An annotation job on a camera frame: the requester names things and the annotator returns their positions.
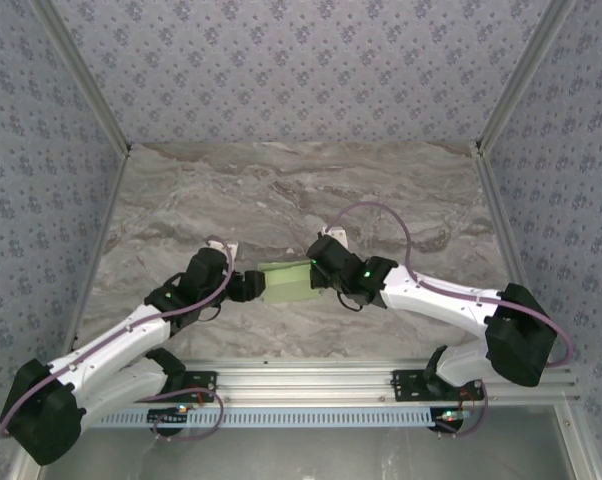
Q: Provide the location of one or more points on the green plastic tray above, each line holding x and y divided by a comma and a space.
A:
288, 285

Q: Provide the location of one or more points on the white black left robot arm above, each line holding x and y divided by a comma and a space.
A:
81, 380

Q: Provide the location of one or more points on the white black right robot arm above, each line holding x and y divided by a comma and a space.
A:
511, 330

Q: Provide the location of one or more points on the small black electronics board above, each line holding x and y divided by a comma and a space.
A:
168, 416
448, 416

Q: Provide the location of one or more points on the grey metal sheet panel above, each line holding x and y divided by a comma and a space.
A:
301, 455

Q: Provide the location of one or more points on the aluminium cross rail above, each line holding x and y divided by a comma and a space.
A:
301, 380

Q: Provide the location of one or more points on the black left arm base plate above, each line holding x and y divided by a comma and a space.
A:
201, 387

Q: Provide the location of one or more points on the aluminium side rail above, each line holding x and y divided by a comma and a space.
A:
506, 240
103, 225

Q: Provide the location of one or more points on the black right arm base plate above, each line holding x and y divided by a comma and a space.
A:
406, 385

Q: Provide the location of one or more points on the aluminium frame post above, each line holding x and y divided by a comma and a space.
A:
86, 80
521, 80

